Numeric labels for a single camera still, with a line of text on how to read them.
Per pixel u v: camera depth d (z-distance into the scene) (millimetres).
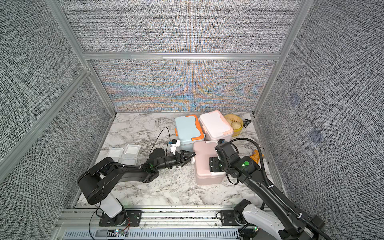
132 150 975
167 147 799
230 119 1133
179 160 712
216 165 656
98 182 462
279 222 485
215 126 932
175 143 780
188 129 903
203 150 832
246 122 1119
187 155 757
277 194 423
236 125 1035
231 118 1133
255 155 947
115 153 980
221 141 679
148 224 731
